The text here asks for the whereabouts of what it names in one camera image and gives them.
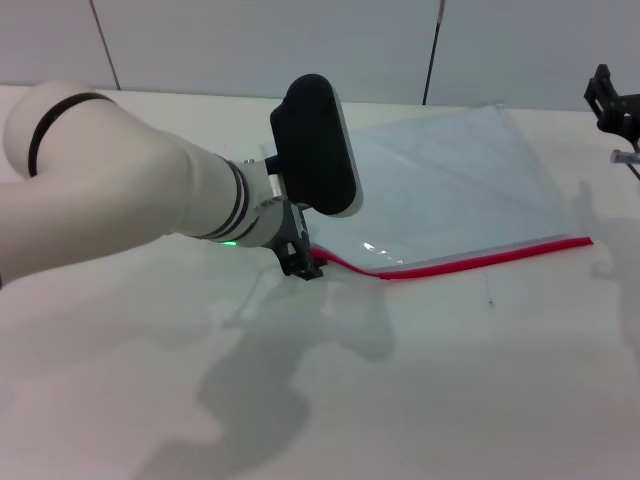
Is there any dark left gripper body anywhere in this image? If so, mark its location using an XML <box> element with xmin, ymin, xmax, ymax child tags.
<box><xmin>274</xmin><ymin>200</ymin><xmax>315</xmax><ymax>257</ymax></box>

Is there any clear red-zipper document bag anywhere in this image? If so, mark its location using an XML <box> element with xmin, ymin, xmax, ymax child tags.
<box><xmin>259</xmin><ymin>102</ymin><xmax>595</xmax><ymax>283</ymax></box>

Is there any thin black pole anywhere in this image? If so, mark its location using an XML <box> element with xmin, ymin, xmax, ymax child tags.
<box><xmin>421</xmin><ymin>0</ymin><xmax>447</xmax><ymax>107</ymax></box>

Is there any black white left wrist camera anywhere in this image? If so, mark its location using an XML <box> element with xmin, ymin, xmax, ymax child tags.
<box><xmin>269</xmin><ymin>73</ymin><xmax>364</xmax><ymax>219</ymax></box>

